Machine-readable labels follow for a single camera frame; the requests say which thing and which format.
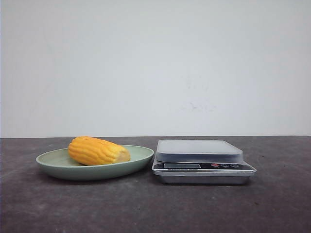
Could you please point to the light green round plate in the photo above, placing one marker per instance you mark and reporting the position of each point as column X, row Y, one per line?
column 58, row 164

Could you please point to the silver digital kitchen scale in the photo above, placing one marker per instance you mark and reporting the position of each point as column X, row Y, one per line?
column 201, row 162

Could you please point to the yellow corn cob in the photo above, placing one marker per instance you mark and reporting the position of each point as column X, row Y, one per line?
column 91, row 151

